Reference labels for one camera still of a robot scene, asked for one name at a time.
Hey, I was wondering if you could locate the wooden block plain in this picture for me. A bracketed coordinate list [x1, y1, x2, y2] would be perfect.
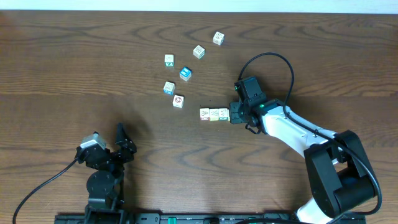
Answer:
[227, 109, 231, 121]

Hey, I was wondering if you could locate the wooden block green edge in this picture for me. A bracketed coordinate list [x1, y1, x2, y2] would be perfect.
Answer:
[218, 108, 229, 121]

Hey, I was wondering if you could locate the wooden block yellow W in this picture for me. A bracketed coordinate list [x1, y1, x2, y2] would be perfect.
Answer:
[209, 108, 220, 121]

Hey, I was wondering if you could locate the wooden block red edge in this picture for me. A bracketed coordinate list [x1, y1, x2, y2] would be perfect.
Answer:
[200, 108, 210, 121]

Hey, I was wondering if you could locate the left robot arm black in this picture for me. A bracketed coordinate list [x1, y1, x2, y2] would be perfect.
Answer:
[75, 123, 137, 223]

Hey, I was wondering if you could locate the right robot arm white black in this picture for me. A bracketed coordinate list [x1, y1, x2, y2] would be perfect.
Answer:
[230, 77, 379, 223]

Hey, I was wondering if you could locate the wooden block top right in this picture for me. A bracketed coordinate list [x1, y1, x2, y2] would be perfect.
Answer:
[213, 31, 224, 45]

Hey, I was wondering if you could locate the wooden block red circle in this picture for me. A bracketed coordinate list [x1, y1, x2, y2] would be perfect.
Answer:
[172, 95, 184, 108]

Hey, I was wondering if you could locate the wooden block blue side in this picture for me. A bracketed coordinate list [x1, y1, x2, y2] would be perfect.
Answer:
[163, 82, 175, 95]

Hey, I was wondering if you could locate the wooden block teal edge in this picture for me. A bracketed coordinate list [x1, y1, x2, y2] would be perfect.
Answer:
[193, 45, 205, 59]

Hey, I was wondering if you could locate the wooden block blue I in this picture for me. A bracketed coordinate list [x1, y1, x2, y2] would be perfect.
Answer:
[179, 67, 192, 82]

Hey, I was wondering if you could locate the wooden block green Z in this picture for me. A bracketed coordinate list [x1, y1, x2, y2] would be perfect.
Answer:
[164, 54, 175, 67]

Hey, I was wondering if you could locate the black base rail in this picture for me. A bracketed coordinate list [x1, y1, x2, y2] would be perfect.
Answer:
[54, 212, 299, 224]

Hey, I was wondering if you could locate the left black cable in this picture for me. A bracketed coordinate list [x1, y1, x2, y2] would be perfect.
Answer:
[12, 157, 79, 224]

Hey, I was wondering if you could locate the black cable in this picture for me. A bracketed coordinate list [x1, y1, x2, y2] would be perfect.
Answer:
[236, 52, 382, 224]
[12, 157, 79, 224]

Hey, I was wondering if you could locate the right black cable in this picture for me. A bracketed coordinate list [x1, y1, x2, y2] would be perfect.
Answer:
[236, 52, 382, 224]

